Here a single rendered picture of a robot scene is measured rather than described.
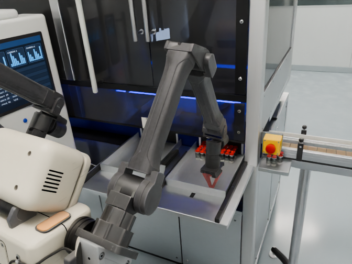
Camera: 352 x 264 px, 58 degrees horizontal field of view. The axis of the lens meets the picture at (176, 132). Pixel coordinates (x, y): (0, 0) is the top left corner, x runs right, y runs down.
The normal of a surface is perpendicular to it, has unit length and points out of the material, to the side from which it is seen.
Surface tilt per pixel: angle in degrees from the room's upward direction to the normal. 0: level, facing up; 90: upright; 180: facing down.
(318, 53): 90
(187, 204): 0
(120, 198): 37
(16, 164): 48
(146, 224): 90
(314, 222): 0
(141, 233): 90
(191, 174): 0
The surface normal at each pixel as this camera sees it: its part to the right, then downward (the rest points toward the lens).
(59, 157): 0.88, 0.08
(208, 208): -0.07, -0.89
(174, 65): -0.34, -0.28
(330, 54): -0.42, 0.44
